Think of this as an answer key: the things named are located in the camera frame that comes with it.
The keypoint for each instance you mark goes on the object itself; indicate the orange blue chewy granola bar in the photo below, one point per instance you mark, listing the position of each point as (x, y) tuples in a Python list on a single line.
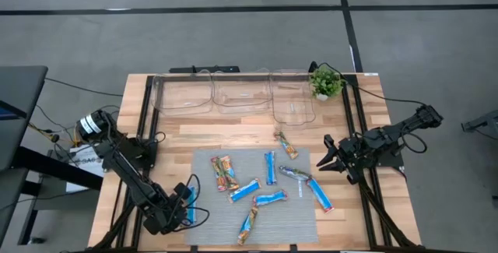
[(230, 173)]

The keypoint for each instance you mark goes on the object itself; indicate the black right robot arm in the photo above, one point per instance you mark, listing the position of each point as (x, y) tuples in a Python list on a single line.
[(389, 132)]

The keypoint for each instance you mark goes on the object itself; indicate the blue rice treat bar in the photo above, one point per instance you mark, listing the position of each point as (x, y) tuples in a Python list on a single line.
[(192, 212), (320, 195), (244, 191), (270, 198), (271, 168)]

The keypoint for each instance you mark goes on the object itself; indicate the grey woven mat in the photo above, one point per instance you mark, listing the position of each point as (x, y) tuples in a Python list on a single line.
[(218, 222)]

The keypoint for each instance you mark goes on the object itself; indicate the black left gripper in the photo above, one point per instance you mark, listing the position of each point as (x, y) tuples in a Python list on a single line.
[(165, 216)]

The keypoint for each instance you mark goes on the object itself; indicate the silver green granola bar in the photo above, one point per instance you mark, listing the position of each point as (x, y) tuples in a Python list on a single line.
[(294, 173)]

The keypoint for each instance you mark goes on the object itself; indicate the black desk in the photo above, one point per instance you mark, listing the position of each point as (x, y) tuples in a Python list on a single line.
[(19, 101)]

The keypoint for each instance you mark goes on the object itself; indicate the green blue orange granola bar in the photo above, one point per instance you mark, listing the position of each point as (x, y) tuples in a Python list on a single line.
[(287, 146)]

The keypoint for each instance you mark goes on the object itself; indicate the green plant in white pot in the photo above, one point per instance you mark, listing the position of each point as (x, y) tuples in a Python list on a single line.
[(326, 83)]

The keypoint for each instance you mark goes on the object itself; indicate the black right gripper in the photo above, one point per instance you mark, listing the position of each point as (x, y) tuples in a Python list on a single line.
[(350, 150)]

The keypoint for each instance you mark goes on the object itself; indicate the grey stand base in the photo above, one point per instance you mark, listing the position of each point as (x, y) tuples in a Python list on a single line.
[(482, 122)]

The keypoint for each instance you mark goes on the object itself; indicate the clear plastic container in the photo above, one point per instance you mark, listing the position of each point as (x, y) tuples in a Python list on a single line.
[(292, 109), (183, 97), (241, 97)]

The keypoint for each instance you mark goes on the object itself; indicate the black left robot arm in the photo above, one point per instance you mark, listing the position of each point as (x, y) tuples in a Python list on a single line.
[(128, 171)]

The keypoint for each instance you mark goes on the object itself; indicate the small white strip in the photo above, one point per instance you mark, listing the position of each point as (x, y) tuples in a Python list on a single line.
[(300, 188)]

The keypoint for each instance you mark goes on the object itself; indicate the white printed box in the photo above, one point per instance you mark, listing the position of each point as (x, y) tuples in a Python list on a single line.
[(83, 167)]

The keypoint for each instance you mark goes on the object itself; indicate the black aluminium table frame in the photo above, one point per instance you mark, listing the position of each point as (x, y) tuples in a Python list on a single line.
[(352, 79)]

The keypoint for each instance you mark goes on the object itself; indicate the black power strip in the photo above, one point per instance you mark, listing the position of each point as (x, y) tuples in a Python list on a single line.
[(204, 69)]

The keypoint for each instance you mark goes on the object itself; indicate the black table clamp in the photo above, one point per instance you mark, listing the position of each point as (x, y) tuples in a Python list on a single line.
[(193, 249), (293, 248)]

